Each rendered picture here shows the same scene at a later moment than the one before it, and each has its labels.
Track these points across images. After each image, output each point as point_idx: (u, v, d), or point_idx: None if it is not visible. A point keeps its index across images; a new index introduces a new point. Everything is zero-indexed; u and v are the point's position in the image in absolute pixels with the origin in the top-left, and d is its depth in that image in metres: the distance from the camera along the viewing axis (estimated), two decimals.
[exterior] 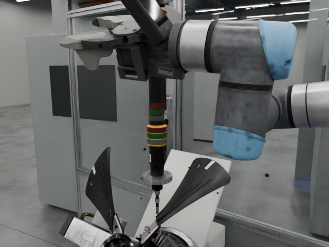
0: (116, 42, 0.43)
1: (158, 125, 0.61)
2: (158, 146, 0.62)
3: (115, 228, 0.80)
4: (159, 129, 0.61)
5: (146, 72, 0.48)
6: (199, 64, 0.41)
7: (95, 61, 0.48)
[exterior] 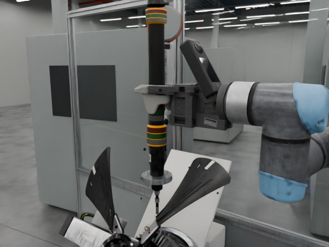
0: (173, 89, 0.54)
1: (158, 125, 0.61)
2: (158, 146, 0.62)
3: (115, 228, 0.80)
4: (158, 129, 0.61)
5: (193, 122, 0.55)
6: (242, 111, 0.47)
7: (154, 106, 0.59)
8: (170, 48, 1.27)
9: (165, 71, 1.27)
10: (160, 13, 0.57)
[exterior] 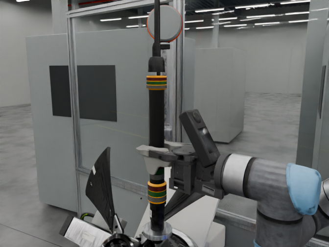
0: (172, 158, 0.56)
1: (158, 184, 0.64)
2: (158, 203, 0.64)
3: (115, 228, 0.80)
4: (159, 187, 0.63)
5: (192, 187, 0.57)
6: (238, 188, 0.50)
7: (154, 168, 0.61)
8: (170, 48, 1.27)
9: (165, 71, 1.27)
10: (160, 81, 0.59)
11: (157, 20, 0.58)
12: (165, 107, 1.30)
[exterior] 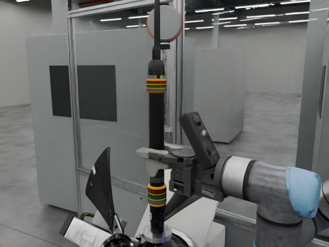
0: (172, 160, 0.56)
1: (158, 186, 0.64)
2: (158, 206, 0.64)
3: (115, 228, 0.80)
4: (159, 190, 0.63)
5: (192, 190, 0.58)
6: (238, 191, 0.50)
7: (154, 170, 0.61)
8: (170, 48, 1.27)
9: (165, 71, 1.27)
10: (160, 84, 0.59)
11: (157, 24, 0.59)
12: (165, 107, 1.30)
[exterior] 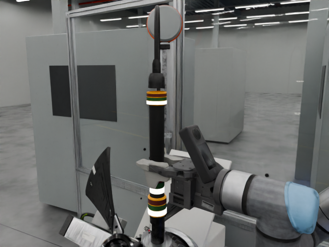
0: (172, 173, 0.57)
1: (158, 198, 0.64)
2: (158, 217, 0.65)
3: (115, 228, 0.80)
4: (159, 202, 0.64)
5: (191, 203, 0.58)
6: (237, 206, 0.50)
7: (154, 183, 0.62)
8: (170, 48, 1.27)
9: (165, 71, 1.27)
10: (160, 97, 0.60)
11: (157, 37, 0.59)
12: (165, 107, 1.30)
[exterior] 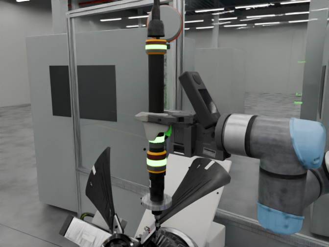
0: (171, 120, 0.55)
1: (158, 152, 0.62)
2: (158, 172, 0.63)
3: (115, 228, 0.80)
4: (158, 156, 0.62)
5: (192, 151, 0.56)
6: (240, 145, 0.48)
7: (153, 134, 0.60)
8: (170, 48, 1.27)
9: (165, 71, 1.27)
10: (160, 44, 0.58)
11: None
12: (165, 107, 1.30)
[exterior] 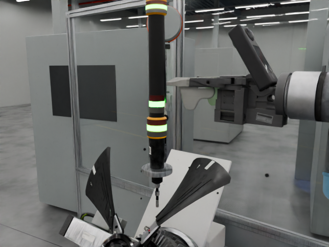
0: (223, 81, 0.47)
1: (158, 117, 0.61)
2: (158, 138, 0.61)
3: (115, 228, 0.80)
4: (159, 121, 0.60)
5: (242, 118, 0.49)
6: (308, 105, 0.41)
7: (195, 101, 0.51)
8: (170, 48, 1.27)
9: (165, 71, 1.27)
10: (160, 4, 0.56)
11: None
12: None
